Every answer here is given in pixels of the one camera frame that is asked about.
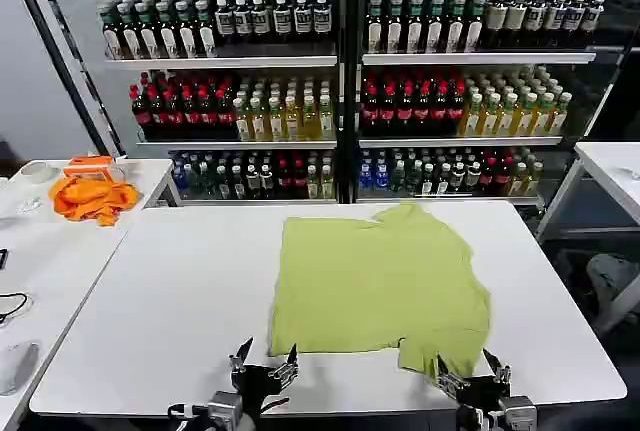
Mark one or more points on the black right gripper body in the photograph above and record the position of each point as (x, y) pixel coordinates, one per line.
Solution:
(481, 394)

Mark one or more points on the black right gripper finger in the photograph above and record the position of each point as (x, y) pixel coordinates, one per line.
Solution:
(448, 377)
(500, 370)

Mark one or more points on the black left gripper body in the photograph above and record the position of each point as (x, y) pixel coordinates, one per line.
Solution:
(256, 387)

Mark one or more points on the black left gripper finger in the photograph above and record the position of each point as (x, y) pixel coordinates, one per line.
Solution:
(243, 352)
(288, 365)

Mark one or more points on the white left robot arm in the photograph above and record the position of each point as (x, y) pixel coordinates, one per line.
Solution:
(223, 408)

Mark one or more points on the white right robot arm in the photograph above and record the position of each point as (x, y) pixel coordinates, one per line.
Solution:
(517, 411)

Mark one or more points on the white folding table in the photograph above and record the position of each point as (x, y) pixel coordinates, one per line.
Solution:
(200, 301)

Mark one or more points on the light green shirt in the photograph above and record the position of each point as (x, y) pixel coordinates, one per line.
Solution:
(375, 291)

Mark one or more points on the white desk with grey legs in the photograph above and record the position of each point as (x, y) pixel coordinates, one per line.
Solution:
(605, 186)

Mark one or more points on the crumpled orange cloth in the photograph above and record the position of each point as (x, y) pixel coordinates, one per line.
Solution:
(92, 196)

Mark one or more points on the white side table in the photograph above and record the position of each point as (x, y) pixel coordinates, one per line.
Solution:
(45, 251)

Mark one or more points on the orange and white box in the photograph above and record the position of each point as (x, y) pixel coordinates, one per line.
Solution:
(90, 165)

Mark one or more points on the bottle shelf with green-capped bottles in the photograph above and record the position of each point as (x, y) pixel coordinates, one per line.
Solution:
(225, 91)

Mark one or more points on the white tape roll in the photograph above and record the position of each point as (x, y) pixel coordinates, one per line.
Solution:
(37, 171)

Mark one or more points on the bottle shelf with beige-labelled bottles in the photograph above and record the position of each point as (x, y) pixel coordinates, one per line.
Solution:
(475, 91)

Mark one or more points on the black slanted pole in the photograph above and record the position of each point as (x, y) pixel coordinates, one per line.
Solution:
(60, 51)

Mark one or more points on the black upright shelf post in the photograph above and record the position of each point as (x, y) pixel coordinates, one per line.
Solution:
(348, 76)

